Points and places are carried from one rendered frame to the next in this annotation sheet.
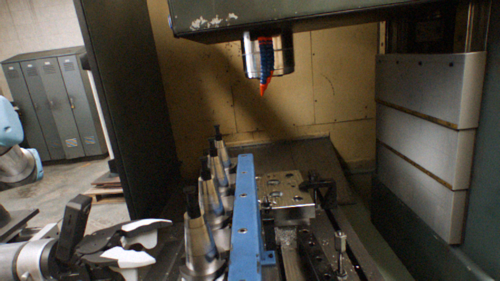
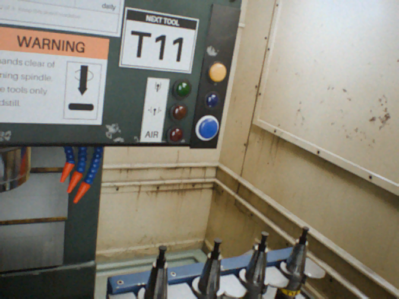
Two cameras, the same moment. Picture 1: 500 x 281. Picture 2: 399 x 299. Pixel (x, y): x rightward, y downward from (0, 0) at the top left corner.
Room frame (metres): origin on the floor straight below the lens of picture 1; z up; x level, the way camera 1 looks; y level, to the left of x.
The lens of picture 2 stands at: (0.95, 0.55, 1.69)
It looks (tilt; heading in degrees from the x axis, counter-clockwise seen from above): 17 degrees down; 236
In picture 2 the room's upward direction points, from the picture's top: 9 degrees clockwise
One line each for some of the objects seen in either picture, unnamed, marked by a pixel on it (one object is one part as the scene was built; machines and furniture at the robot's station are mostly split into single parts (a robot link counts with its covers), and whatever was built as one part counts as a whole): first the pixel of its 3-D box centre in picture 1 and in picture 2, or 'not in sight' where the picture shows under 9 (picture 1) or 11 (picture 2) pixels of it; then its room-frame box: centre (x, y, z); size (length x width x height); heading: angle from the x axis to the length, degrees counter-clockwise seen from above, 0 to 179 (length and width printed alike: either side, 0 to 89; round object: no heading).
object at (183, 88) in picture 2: not in sight; (182, 89); (0.69, 0.10, 1.61); 0.02 x 0.01 x 0.02; 176
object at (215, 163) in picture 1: (216, 170); (211, 271); (0.54, 0.05, 1.26); 0.04 x 0.04 x 0.07
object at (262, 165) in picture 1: (270, 178); not in sight; (1.58, -0.17, 0.75); 0.89 x 0.67 x 0.26; 86
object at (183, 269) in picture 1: (204, 266); (293, 273); (0.32, 0.07, 1.21); 0.06 x 0.06 x 0.03
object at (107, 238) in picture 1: (88, 258); not in sight; (0.45, 0.29, 1.16); 0.12 x 0.08 x 0.09; 86
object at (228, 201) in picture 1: (216, 204); (231, 286); (0.48, 0.05, 1.21); 0.07 x 0.05 x 0.01; 86
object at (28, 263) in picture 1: (44, 261); not in sight; (0.45, 0.38, 1.16); 0.08 x 0.05 x 0.08; 176
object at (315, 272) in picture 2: not in sight; (311, 269); (0.26, 0.07, 1.21); 0.07 x 0.05 x 0.01; 86
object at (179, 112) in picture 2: not in sight; (179, 112); (0.69, 0.10, 1.58); 0.02 x 0.01 x 0.02; 176
